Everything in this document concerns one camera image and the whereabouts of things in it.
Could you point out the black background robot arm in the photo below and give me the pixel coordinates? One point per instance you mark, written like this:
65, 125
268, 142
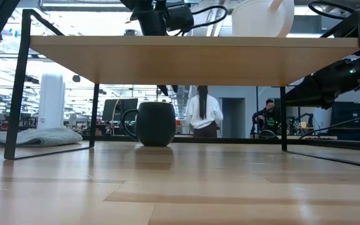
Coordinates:
306, 117

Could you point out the white pillar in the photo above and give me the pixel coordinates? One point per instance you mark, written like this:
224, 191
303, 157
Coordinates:
51, 103

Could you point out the black cabinet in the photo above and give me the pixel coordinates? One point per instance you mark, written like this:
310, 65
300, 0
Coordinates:
347, 117

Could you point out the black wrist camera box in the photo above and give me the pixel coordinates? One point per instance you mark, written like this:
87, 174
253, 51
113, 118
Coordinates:
180, 17

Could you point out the yellow mug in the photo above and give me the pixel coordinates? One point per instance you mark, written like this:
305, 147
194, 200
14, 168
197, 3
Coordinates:
302, 124

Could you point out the wooden shelf with black frame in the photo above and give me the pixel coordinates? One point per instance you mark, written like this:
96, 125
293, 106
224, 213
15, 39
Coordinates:
192, 59

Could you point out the grey folded towel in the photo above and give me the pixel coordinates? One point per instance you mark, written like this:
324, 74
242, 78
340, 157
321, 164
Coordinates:
48, 137

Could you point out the black round mug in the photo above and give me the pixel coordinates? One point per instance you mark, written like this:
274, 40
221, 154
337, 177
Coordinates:
156, 125

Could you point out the black monitor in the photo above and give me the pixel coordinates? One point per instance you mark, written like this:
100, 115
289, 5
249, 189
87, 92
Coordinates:
112, 109

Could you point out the white mug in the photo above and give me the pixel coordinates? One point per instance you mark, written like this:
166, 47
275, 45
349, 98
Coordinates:
255, 18

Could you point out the black round object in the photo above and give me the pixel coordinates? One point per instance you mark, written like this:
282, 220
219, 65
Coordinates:
267, 134

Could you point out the ceiling projector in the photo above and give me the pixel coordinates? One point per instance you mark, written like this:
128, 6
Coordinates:
130, 32

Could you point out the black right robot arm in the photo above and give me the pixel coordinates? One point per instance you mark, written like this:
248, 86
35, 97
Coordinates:
323, 82

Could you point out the black dome camera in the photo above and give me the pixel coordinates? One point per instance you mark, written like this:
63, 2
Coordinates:
76, 78

